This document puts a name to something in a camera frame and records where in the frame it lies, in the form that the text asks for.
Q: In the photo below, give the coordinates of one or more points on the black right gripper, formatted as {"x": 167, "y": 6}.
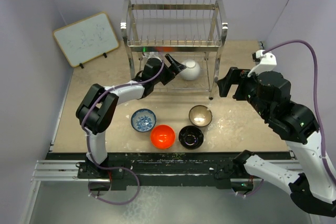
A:
{"x": 234, "y": 75}

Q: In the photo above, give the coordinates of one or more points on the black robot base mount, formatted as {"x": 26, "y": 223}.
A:
{"x": 192, "y": 169}

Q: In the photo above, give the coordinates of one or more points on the blue white patterned bowl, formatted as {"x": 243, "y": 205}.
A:
{"x": 143, "y": 120}

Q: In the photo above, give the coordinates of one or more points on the black glossy bowl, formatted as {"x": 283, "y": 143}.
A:
{"x": 191, "y": 137}

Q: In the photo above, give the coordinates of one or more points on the white ceramic bowl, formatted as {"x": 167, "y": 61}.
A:
{"x": 192, "y": 70}

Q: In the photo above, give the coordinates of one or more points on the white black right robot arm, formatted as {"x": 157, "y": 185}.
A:
{"x": 312, "y": 189}

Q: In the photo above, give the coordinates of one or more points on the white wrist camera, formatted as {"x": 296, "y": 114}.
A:
{"x": 154, "y": 55}
{"x": 264, "y": 62}

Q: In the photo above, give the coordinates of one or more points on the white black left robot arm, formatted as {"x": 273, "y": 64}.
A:
{"x": 96, "y": 110}

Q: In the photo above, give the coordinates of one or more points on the orange plastic bowl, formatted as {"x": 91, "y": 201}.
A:
{"x": 162, "y": 137}

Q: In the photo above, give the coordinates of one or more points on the aluminium extrusion rail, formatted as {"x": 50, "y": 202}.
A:
{"x": 59, "y": 171}

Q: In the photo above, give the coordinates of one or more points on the brown beige bowl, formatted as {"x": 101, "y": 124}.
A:
{"x": 200, "y": 115}

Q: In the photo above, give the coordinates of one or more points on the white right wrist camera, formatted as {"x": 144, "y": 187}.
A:
{"x": 264, "y": 62}

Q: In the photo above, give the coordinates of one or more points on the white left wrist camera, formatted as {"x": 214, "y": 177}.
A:
{"x": 154, "y": 55}

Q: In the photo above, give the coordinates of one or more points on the small framed whiteboard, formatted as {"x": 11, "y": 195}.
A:
{"x": 86, "y": 39}

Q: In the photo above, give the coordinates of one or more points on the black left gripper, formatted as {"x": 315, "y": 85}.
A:
{"x": 174, "y": 68}

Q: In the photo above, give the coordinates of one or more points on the stainless steel dish rack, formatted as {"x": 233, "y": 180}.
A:
{"x": 185, "y": 30}

